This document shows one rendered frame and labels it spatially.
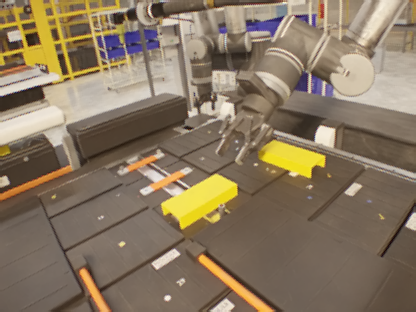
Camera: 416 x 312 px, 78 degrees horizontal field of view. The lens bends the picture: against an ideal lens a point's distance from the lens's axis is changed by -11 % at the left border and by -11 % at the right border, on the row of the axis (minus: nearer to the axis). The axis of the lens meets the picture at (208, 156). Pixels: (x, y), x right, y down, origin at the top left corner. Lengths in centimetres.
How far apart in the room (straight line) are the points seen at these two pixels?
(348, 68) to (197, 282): 57
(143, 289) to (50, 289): 16
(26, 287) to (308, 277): 48
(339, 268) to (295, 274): 7
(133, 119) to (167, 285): 64
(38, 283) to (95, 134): 52
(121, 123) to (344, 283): 79
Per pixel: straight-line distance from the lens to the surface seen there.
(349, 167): 77
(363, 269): 51
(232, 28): 151
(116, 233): 62
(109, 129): 96
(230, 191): 64
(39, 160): 93
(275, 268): 48
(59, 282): 56
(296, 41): 72
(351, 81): 74
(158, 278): 50
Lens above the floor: 138
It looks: 27 degrees down
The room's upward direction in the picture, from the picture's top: 7 degrees counter-clockwise
